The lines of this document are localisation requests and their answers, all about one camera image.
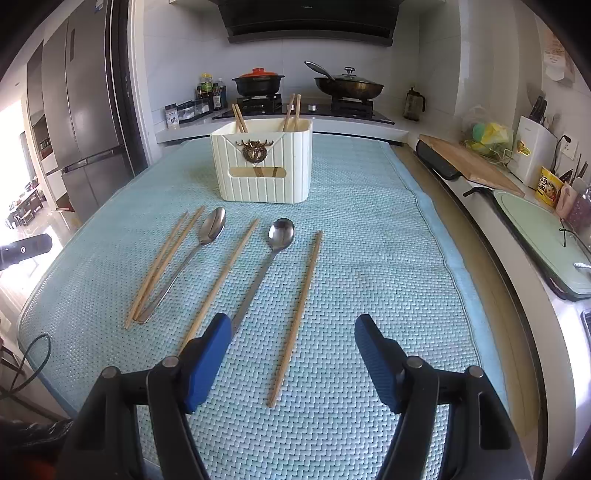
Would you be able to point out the distant wooden furniture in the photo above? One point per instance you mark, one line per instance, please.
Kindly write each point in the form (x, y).
(25, 203)

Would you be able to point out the wok with glass lid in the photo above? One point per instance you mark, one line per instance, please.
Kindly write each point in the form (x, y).
(351, 87)

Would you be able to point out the yellow-cap sauce bottle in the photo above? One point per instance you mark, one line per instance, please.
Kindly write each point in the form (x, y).
(206, 87)

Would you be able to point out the yellow green plastic bag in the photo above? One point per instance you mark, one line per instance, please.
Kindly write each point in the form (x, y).
(489, 134)

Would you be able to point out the steel spoon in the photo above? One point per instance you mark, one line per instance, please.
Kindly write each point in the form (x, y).
(212, 226)
(281, 230)

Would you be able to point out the white wall outlet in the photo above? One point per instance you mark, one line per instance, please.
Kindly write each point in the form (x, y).
(569, 147)

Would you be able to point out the white-label spice jar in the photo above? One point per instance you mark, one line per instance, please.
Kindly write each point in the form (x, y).
(171, 116)

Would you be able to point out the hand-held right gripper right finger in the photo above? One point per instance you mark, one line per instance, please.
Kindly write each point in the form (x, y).
(378, 364)

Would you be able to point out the green cutting board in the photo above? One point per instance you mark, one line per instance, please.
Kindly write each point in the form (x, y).
(531, 230)

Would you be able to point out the purple soap dispenser bottle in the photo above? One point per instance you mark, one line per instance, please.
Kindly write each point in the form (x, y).
(581, 207)

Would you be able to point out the white knife block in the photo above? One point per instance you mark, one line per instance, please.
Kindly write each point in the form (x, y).
(531, 152)

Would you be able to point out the dark glass pitcher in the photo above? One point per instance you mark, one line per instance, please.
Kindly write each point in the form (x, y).
(412, 106)

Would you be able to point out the black gas hob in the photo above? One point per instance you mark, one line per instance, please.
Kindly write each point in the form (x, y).
(318, 110)

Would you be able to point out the cream printed hanging bag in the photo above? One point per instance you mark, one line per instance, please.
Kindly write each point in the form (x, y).
(556, 55)

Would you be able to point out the yellow printed cup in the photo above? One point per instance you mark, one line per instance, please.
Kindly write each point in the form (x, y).
(548, 187)

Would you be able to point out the black clay pot red lid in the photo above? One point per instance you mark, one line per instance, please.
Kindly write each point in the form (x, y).
(258, 83)

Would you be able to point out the grey refrigerator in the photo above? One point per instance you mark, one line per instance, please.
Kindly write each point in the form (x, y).
(83, 115)

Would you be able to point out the black range hood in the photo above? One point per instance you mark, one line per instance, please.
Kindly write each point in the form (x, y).
(304, 23)

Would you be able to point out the steel sink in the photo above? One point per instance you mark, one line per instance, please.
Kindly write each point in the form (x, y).
(586, 323)

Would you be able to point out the dark sauce bottle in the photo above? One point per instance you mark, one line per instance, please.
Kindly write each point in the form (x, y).
(218, 98)

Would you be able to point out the wooden cutting board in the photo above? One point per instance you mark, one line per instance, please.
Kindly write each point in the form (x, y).
(475, 161)

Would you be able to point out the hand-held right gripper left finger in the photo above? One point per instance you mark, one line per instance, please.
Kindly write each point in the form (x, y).
(203, 364)

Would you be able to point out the cream ribbed utensil holder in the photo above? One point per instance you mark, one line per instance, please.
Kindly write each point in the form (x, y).
(286, 157)

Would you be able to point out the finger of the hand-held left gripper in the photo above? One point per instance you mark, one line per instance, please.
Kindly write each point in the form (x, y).
(27, 249)

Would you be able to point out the light blue woven mat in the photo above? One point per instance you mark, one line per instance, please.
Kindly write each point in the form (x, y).
(369, 258)

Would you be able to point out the pink cup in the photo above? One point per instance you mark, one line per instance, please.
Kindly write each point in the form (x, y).
(564, 203)

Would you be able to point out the dark shelving cabinet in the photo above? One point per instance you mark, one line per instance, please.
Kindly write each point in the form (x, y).
(39, 115)

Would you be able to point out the rack of spice jars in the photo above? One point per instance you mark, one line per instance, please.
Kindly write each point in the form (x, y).
(194, 110)

